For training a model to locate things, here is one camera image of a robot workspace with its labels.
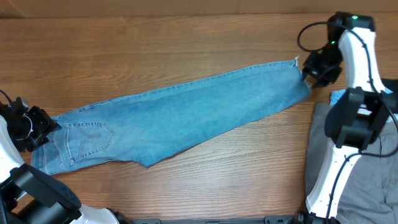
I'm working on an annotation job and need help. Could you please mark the light blue denim jeans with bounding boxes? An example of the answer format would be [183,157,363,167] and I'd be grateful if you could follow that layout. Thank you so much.
[31,60,310,175]

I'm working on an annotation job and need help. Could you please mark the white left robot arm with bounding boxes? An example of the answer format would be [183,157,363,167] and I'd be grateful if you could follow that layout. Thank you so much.
[1,98,130,224]

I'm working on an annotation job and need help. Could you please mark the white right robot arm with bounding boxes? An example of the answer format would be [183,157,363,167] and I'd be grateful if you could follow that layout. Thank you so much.
[292,11,397,223]

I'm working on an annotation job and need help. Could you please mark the bright blue crumpled cloth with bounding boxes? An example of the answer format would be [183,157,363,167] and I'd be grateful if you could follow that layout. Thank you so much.
[330,90,346,106]

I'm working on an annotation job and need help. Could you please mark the black folded garment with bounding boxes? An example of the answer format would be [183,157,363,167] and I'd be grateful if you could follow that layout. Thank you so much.
[382,78,398,94]

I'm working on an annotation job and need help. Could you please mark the brown cardboard back panel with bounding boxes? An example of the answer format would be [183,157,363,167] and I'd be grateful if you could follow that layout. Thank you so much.
[1,0,397,18]

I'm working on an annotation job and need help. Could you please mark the grey folded garment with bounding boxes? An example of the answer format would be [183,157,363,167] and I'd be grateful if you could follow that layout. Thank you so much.
[305,103,397,224]

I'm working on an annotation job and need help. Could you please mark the black rail at table edge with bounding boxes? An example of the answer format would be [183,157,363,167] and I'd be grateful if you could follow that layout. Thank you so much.
[131,215,295,224]

